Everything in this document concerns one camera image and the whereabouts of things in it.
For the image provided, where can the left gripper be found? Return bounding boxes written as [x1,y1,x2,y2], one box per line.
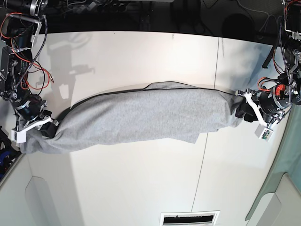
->
[235,84,292,122]

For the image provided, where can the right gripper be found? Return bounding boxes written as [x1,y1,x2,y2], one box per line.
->
[13,94,58,138]

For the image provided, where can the grey t-shirt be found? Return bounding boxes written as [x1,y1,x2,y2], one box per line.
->
[20,82,242,154]

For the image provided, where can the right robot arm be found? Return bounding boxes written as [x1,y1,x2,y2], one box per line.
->
[0,0,59,144]

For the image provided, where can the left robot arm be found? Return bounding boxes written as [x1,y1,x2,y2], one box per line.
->
[235,0,301,125]

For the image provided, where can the blue cables bundle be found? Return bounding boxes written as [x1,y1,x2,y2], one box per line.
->
[0,126,22,179]

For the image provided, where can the white cables on floor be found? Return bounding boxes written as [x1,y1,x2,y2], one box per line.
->
[235,0,283,40]

